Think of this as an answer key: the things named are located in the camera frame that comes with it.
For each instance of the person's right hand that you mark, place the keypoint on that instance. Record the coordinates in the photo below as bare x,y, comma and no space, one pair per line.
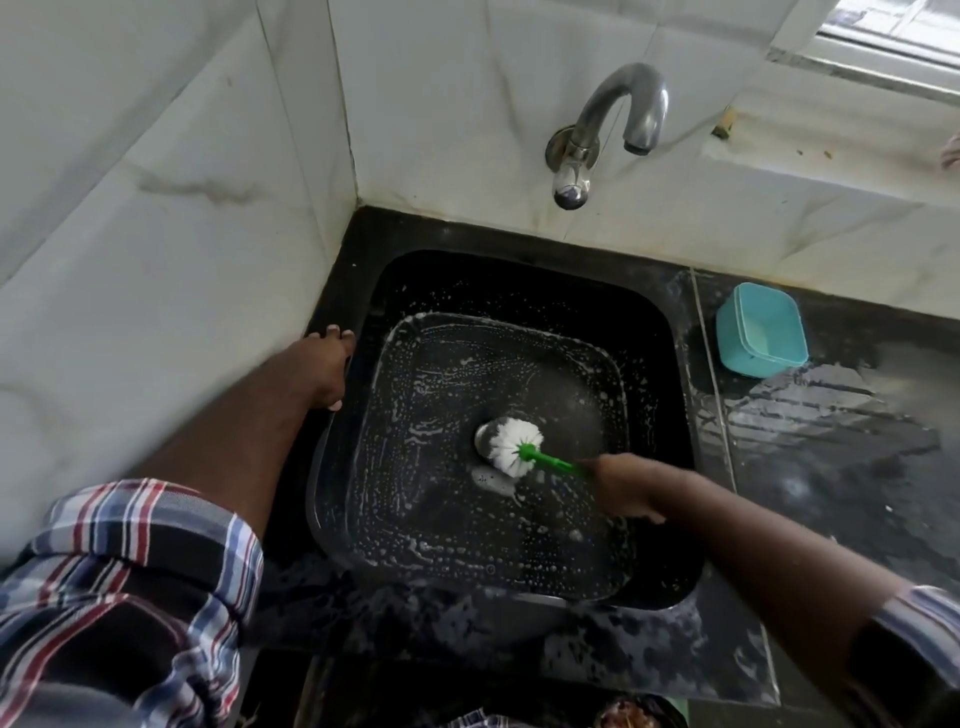
626,487

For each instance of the person's left hand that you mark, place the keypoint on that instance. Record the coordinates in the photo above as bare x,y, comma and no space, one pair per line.
322,367

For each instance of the person's right fingers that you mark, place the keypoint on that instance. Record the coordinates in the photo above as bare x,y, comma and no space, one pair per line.
604,480

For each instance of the person's left fingers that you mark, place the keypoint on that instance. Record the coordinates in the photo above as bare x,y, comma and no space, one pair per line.
339,334

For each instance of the person's left forearm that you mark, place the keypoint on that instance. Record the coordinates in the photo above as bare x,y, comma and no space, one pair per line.
225,442

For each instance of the person's right forearm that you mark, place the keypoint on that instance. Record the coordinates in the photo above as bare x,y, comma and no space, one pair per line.
780,570

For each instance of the black kitchen sink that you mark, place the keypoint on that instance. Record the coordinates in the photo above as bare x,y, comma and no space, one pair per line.
495,427

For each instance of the steel sink drain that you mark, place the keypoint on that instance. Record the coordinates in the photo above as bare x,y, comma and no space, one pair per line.
482,442

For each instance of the teal plastic container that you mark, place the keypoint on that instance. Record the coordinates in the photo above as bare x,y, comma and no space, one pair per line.
761,330

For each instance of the plaid shirt left sleeve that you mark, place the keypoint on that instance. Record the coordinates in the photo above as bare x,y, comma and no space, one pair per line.
127,600

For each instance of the plaid shirt sleeve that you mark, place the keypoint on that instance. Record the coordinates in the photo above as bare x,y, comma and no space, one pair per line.
127,600
911,652

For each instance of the plaid shirt right sleeve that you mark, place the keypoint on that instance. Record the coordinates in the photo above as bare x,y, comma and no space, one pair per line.
911,652

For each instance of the chrome wall tap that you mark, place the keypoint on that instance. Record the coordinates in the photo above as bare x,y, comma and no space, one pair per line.
600,127

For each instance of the white window frame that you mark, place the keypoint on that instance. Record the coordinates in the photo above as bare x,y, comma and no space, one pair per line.
870,45

